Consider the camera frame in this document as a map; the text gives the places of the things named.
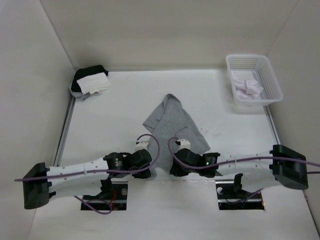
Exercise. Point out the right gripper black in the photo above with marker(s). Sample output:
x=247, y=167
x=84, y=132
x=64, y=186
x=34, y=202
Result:
x=176, y=171

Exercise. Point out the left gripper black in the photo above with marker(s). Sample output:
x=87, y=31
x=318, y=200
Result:
x=144, y=174

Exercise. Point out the grey tank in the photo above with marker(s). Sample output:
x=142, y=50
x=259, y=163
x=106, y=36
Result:
x=167, y=120
x=78, y=95

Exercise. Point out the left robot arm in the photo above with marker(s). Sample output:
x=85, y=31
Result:
x=43, y=184

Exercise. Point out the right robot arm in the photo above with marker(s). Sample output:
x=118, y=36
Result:
x=280, y=166

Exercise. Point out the folded grey tank top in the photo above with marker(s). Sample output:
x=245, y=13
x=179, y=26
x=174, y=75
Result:
x=78, y=95

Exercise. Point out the folded white tank top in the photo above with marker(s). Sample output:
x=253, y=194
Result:
x=92, y=84

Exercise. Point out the folded black tank top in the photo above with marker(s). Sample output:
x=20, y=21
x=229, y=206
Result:
x=84, y=72

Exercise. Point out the pale pink clothes in basket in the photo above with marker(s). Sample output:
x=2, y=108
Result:
x=247, y=88

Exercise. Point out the white plastic basket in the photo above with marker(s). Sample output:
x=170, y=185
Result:
x=257, y=67

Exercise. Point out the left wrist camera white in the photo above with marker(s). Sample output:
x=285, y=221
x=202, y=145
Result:
x=141, y=144

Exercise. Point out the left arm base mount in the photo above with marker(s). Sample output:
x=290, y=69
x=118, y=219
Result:
x=112, y=194

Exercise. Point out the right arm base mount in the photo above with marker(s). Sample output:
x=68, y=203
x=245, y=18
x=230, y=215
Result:
x=231, y=196

